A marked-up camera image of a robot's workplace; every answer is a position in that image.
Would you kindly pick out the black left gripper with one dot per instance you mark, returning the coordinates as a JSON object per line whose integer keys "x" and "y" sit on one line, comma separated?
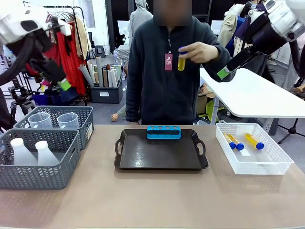
{"x": 50, "y": 68}

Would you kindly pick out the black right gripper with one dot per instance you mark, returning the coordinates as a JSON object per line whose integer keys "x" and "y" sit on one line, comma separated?
{"x": 267, "y": 35}

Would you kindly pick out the clear plastic measuring beaker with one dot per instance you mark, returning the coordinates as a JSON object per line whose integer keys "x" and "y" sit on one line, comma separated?
{"x": 68, "y": 120}
{"x": 40, "y": 120}

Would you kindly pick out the yellow tube with blue cap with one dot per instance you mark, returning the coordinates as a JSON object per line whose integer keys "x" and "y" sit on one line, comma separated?
{"x": 239, "y": 146}
{"x": 252, "y": 139}
{"x": 181, "y": 65}
{"x": 231, "y": 145}

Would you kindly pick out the white plastic conical flask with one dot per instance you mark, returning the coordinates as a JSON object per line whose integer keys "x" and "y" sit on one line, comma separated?
{"x": 46, "y": 155}
{"x": 21, "y": 153}

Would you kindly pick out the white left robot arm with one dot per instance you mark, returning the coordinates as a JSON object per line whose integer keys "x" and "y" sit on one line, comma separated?
{"x": 14, "y": 23}

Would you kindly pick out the person's right forearm dark sleeve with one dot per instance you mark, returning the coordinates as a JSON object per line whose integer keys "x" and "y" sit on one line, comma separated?
{"x": 133, "y": 102}

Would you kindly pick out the person's left forearm dark sleeve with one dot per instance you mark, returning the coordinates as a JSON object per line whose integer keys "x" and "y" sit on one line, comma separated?
{"x": 225, "y": 55}

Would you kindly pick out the person's left hand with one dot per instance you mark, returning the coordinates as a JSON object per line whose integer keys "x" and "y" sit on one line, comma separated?
{"x": 202, "y": 52}

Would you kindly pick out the long red dress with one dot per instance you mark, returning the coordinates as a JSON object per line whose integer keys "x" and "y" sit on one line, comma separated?
{"x": 71, "y": 69}

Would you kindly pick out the grey paper roll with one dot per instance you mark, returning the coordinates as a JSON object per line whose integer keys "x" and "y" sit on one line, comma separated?
{"x": 86, "y": 74}

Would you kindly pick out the grey basket holding beakers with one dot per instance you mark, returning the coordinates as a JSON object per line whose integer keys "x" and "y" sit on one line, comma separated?
{"x": 83, "y": 114}

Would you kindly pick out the beige coat on mannequin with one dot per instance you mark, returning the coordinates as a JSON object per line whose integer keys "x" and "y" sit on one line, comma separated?
{"x": 227, "y": 26}

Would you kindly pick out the tall grey cardboard tube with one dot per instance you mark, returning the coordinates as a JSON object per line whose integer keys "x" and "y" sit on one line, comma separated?
{"x": 99, "y": 71}

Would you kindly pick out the black hanging scarf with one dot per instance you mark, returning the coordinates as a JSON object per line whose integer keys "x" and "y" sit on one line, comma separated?
{"x": 68, "y": 46}

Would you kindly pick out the white background table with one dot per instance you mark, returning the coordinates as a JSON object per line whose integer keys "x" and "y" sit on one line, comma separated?
{"x": 257, "y": 95}

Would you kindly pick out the brown cardboard tube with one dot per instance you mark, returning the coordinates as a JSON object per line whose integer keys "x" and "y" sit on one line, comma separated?
{"x": 105, "y": 77}

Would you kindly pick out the grey storage bin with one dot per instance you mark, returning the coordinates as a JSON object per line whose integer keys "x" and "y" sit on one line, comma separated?
{"x": 106, "y": 94}

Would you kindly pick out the white paper roll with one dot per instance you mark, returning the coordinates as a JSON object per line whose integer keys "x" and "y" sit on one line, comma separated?
{"x": 112, "y": 78}

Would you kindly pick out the grey plastic stool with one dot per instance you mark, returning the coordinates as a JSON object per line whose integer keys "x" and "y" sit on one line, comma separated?
{"x": 100, "y": 50}

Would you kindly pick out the beige hanging garment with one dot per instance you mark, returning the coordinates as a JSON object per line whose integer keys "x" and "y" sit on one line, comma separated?
{"x": 82, "y": 38}

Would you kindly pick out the brown cardboard box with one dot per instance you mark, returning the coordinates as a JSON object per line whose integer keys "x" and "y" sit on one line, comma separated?
{"x": 202, "y": 100}

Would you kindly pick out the maroon hang tag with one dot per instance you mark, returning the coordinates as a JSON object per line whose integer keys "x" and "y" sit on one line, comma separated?
{"x": 168, "y": 62}

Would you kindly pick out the black clothes rack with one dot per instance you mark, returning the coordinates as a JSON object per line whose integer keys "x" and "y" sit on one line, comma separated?
{"x": 82, "y": 14}

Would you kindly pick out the person in dark fleece jacket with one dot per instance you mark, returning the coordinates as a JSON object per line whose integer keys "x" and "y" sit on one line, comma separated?
{"x": 162, "y": 95}

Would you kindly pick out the black stand tripod legs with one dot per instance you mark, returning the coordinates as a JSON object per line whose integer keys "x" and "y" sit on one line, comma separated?
{"x": 291, "y": 131}

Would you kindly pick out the white paper label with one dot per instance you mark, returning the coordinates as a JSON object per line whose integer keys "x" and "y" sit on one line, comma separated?
{"x": 245, "y": 152}

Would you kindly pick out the grey basket holding flasks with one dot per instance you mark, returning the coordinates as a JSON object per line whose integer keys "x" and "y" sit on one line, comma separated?
{"x": 38, "y": 176}

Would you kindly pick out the blue test tube rack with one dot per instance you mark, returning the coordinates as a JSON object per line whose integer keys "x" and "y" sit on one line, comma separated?
{"x": 164, "y": 134}

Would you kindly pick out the white plastic mesh basket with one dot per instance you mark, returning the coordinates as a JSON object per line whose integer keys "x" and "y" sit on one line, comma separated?
{"x": 267, "y": 167}

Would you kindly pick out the black serving tray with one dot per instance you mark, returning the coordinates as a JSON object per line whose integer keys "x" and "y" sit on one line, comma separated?
{"x": 157, "y": 155}

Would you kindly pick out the black camera tripod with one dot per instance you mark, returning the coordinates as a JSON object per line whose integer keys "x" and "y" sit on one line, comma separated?
{"x": 20, "y": 103}

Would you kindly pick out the wrist camera on white mount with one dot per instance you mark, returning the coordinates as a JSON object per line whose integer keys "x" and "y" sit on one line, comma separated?
{"x": 256, "y": 14}
{"x": 63, "y": 27}

